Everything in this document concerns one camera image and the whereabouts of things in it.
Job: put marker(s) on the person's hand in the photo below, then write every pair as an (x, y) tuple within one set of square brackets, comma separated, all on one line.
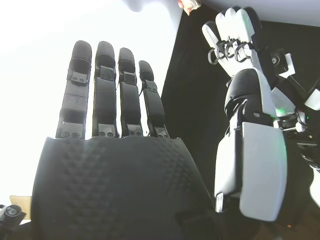
[(186, 7)]

